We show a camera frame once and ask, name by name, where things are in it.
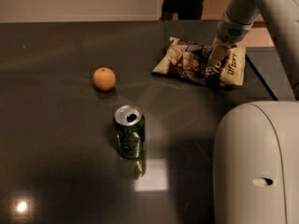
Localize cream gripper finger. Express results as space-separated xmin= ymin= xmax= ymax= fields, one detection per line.
xmin=206 ymin=39 xmax=235 ymax=66

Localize brown chip bag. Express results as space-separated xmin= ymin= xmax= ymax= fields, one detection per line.
xmin=151 ymin=36 xmax=246 ymax=87

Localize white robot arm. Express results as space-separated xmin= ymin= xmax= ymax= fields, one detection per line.
xmin=213 ymin=0 xmax=299 ymax=224

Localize green soda can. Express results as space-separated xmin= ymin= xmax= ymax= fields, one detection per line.
xmin=113 ymin=105 xmax=145 ymax=159

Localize person in dark clothes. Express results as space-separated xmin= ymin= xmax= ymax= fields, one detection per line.
xmin=160 ymin=0 xmax=204 ymax=21

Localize orange fruit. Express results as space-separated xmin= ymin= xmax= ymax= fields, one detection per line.
xmin=93 ymin=67 xmax=116 ymax=91

